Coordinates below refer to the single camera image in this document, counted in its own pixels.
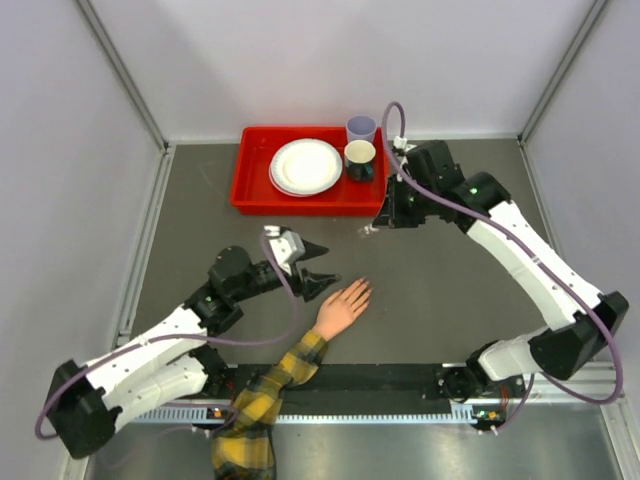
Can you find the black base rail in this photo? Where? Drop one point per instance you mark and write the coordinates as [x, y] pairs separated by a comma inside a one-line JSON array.
[[431, 380]]

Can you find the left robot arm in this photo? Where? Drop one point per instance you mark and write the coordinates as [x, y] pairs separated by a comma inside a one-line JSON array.
[[87, 404]]

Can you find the dark green mug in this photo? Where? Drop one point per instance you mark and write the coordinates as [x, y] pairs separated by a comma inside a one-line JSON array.
[[359, 156]]

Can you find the lavender plastic cup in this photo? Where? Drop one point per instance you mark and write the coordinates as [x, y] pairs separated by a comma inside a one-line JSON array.
[[361, 127]]

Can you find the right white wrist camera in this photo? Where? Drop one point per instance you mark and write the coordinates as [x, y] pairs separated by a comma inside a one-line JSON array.
[[401, 146]]

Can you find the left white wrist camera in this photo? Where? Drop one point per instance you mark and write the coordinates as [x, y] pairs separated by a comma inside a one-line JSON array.
[[286, 245]]

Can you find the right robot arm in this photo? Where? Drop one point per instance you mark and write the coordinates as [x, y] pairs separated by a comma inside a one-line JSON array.
[[574, 311]]

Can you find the slotted cable duct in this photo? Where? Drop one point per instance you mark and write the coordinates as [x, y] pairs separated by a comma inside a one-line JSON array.
[[456, 414]]

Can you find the yellow plaid sleeve forearm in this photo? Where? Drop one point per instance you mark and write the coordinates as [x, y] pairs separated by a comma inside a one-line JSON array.
[[244, 450]]

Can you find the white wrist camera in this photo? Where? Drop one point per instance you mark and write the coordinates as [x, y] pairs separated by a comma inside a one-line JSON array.
[[401, 146], [286, 245]]

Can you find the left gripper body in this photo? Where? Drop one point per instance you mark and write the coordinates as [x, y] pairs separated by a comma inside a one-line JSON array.
[[293, 279]]

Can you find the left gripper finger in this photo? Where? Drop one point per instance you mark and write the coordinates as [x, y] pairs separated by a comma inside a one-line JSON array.
[[312, 284], [312, 250]]

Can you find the mannequin hand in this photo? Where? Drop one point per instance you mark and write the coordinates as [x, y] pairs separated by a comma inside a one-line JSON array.
[[342, 309]]

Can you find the white paper plates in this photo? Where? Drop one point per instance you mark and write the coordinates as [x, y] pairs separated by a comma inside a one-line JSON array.
[[306, 167]]

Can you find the glitter nail polish bottle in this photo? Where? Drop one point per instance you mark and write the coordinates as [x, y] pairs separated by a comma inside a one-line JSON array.
[[367, 230]]

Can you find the red plastic tray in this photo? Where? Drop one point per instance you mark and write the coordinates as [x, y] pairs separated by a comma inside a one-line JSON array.
[[254, 193]]

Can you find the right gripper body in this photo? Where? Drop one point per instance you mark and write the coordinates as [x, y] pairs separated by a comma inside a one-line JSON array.
[[410, 205]]

